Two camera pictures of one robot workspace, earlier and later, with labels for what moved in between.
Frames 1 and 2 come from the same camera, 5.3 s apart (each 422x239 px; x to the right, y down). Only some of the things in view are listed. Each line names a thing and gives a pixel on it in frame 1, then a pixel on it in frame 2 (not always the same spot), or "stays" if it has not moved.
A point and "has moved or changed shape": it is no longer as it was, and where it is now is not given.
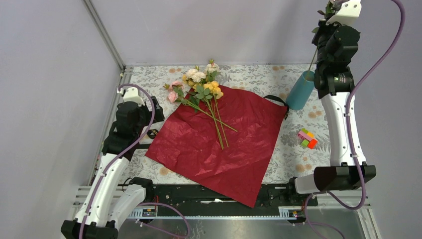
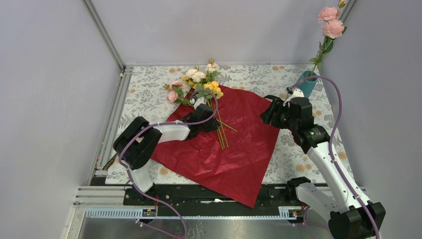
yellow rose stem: [213, 87] stays
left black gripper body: [145, 116] to [209, 126]
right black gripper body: [320, 38] to [284, 119]
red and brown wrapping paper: [228, 143] stays
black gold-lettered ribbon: [154, 133] has moved or changed shape
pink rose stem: [182, 101] stays
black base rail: [177, 199] stays
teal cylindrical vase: [301, 91] stays
